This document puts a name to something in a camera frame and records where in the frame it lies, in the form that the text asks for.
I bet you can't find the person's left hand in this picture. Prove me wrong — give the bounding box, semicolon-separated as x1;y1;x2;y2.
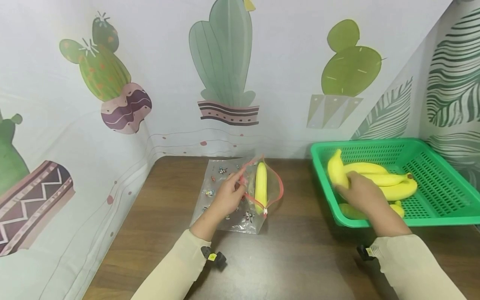
205;169;247;224

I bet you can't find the person's right hand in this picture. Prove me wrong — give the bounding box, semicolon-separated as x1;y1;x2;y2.
334;170;391;220

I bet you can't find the clear zip bag red zipper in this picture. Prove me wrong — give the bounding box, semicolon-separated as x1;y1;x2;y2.
189;155;285;235

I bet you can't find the yellow banana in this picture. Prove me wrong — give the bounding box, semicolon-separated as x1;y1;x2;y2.
360;172;415;187
327;149;350;190
342;162;390;176
378;178;418;202
254;162;268;215

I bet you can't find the person's right forearm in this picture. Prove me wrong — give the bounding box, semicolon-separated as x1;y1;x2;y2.
369;205;468;300

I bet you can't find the person's left forearm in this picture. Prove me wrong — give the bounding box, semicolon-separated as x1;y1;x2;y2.
130;210;225;300

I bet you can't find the black wrist band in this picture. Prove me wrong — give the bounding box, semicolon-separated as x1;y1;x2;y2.
200;245;228;270
356;244;382;263

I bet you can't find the green plastic basket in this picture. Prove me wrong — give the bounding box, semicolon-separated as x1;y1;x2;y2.
310;137;480;229

